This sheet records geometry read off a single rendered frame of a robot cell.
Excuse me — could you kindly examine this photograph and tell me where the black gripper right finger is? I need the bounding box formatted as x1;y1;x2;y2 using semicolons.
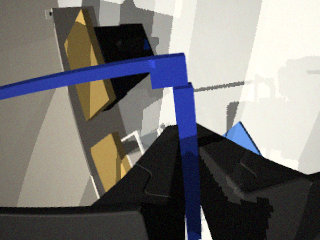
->
196;123;320;240

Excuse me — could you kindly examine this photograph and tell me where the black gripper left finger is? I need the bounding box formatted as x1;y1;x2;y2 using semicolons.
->
0;124;185;240

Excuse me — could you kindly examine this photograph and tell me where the grey flat panel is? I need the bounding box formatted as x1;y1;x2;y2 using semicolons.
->
51;5;127;199

